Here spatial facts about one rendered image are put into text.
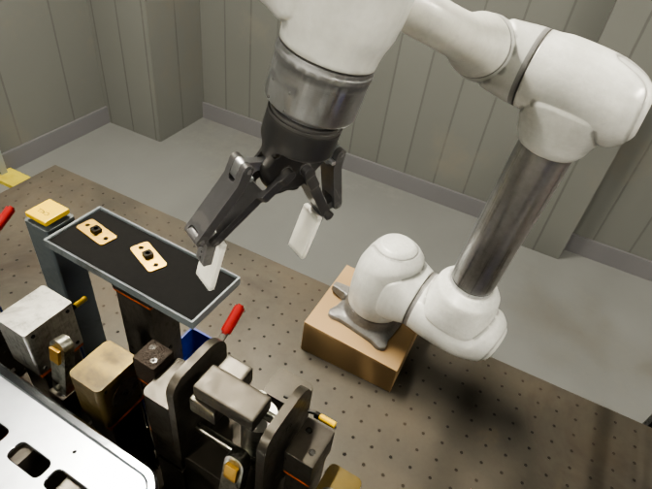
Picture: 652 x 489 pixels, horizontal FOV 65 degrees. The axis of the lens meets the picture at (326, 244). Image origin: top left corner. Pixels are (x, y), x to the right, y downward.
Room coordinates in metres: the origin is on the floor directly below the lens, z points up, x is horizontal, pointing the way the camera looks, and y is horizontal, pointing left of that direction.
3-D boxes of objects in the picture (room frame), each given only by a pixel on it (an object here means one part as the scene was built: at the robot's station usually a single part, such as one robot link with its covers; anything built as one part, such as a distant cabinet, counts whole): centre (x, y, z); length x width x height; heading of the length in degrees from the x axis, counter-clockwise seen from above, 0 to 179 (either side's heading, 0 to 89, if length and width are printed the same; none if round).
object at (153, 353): (0.53, 0.27, 0.90); 0.05 x 0.05 x 0.40; 66
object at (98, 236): (0.75, 0.46, 1.17); 0.08 x 0.04 x 0.01; 59
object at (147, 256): (0.70, 0.34, 1.17); 0.08 x 0.04 x 0.01; 47
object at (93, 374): (0.52, 0.35, 0.89); 0.12 x 0.08 x 0.38; 156
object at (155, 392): (0.50, 0.22, 0.89); 0.12 x 0.07 x 0.38; 156
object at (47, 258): (0.80, 0.59, 0.92); 0.08 x 0.08 x 0.44; 66
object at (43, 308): (0.59, 0.50, 0.90); 0.13 x 0.08 x 0.41; 156
